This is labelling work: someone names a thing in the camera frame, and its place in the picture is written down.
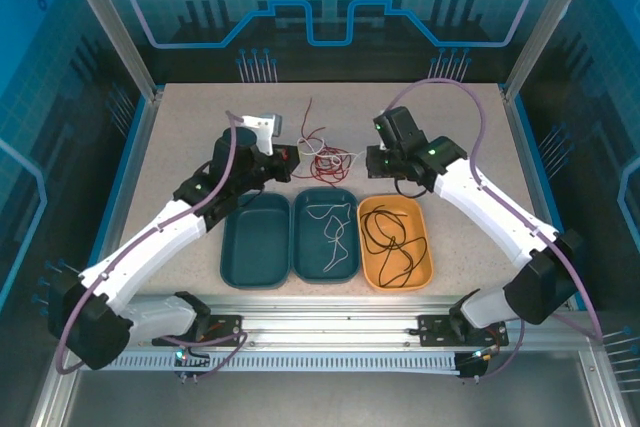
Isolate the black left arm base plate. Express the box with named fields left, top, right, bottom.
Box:
left=152, top=313, right=244, bottom=348

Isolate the orange plastic tray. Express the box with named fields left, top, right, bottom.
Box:
left=357, top=195, right=434, bottom=292

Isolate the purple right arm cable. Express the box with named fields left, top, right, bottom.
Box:
left=392, top=77, right=604, bottom=381

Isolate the aluminium frame post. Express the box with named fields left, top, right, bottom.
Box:
left=501, top=0, right=601, bottom=104
left=54, top=0, right=165, bottom=104

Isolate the slotted cable duct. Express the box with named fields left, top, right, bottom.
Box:
left=79, top=350, right=462, bottom=373

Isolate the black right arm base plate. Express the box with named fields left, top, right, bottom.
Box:
left=417, top=314, right=510, bottom=348

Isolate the aluminium side rail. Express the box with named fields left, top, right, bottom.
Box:
left=502, top=86, right=576, bottom=309
left=82, top=89, right=165, bottom=312

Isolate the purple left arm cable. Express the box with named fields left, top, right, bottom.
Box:
left=55, top=110, right=250, bottom=379

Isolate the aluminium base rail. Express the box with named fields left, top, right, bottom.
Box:
left=64, top=294, right=597, bottom=354

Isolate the teal plastic tray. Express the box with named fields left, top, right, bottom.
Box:
left=292, top=187, right=361, bottom=284
left=219, top=190, right=293, bottom=291

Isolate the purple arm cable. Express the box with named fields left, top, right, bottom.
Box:
left=55, top=110, right=250, bottom=379
left=392, top=77, right=604, bottom=381

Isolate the black cable connector block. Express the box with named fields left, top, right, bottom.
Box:
left=172, top=341, right=212, bottom=384
left=454, top=346, right=502, bottom=384

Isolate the black cable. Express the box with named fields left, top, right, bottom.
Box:
left=360, top=205, right=434, bottom=290

